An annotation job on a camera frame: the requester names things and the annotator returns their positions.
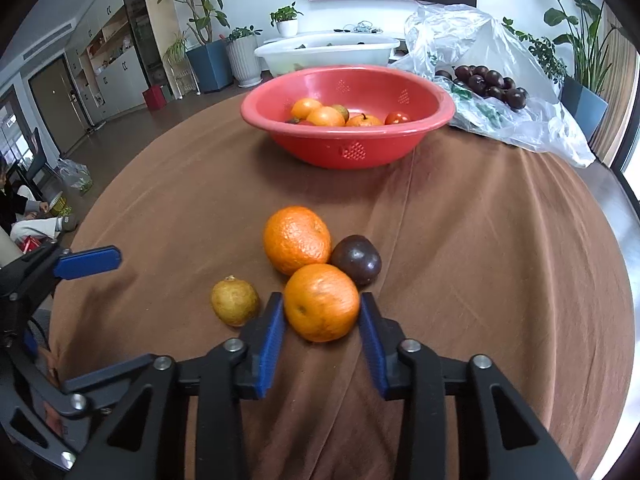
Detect white television cabinet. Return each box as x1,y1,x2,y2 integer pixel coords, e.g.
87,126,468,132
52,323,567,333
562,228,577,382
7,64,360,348
264,27,413,63

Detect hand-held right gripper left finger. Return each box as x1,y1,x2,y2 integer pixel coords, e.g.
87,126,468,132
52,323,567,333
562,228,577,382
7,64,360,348
70,292,288,480

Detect clear plastic bag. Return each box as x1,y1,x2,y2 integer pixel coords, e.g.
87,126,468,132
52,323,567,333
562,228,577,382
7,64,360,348
387,2,597,168

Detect white plastic tub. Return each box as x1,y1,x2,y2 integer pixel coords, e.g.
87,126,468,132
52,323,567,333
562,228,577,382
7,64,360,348
254,34,401,78

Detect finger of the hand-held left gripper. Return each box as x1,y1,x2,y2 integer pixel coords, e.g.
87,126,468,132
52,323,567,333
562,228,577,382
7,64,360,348
0,245,123,313
0,352,157,471

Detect small plant in white pot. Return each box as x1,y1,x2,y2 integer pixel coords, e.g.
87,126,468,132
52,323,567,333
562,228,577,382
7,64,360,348
270,2,304,38

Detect dark purple passion fruit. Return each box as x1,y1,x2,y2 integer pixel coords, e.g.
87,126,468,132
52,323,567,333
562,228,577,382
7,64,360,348
330,234,383,287

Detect brown tablecloth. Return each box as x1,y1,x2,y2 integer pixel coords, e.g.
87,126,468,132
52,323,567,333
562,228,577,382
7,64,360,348
47,87,633,480

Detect leafy plant in grey-blue pot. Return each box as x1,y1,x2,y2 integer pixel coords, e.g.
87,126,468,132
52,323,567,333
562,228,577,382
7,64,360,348
515,0,621,136

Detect large smooth orange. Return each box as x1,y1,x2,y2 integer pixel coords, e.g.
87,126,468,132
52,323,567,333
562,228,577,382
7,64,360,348
306,106,347,127

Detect white wall cabinets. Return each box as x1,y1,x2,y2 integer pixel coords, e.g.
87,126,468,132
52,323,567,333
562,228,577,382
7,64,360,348
65,0,151,126

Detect spider plant on stand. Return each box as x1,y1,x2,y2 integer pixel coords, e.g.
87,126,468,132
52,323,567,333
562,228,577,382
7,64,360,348
162,30,201,98

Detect red plastic basin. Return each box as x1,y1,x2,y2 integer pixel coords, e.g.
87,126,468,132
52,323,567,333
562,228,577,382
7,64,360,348
240,66,457,170

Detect brown wooden door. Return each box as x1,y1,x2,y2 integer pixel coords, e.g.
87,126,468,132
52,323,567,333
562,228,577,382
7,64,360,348
27,57,93,153

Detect white ribbed planter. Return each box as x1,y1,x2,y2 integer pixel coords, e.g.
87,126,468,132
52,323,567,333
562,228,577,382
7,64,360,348
226,25,263,87

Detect tangled cables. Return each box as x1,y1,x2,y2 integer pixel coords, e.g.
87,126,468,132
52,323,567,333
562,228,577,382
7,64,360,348
334,20,383,36

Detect small smooth orange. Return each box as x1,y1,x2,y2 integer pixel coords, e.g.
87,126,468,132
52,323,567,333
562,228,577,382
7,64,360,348
290,98,323,121

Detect tall plant in blue pot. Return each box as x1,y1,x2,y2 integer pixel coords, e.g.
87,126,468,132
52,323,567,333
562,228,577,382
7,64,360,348
157,0,233,93

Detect bumpy orange mandarin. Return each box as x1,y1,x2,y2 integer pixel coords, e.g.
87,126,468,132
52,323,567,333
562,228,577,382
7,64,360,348
283,263,361,343
263,206,332,277

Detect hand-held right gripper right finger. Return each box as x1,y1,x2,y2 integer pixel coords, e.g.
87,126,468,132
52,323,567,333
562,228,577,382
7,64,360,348
357,292,581,480

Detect orange mandarin with stem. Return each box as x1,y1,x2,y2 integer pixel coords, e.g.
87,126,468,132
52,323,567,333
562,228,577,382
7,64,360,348
346,112,385,128

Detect pile of dark passion fruits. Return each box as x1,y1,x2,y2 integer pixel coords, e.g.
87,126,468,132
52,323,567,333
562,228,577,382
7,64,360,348
435,64,530,111

